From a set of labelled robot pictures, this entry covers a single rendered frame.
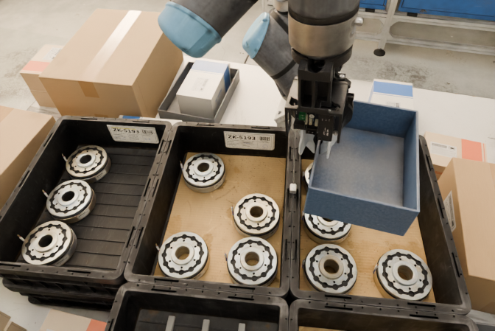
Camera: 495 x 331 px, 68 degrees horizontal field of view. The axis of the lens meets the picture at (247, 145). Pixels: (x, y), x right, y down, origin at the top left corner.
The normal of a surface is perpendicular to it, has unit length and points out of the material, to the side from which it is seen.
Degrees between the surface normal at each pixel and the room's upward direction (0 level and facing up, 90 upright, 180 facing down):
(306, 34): 91
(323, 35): 89
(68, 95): 90
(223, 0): 73
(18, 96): 0
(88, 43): 0
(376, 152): 1
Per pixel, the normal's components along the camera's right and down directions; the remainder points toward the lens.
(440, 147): -0.04, -0.65
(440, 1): -0.27, 0.73
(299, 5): -0.73, 0.56
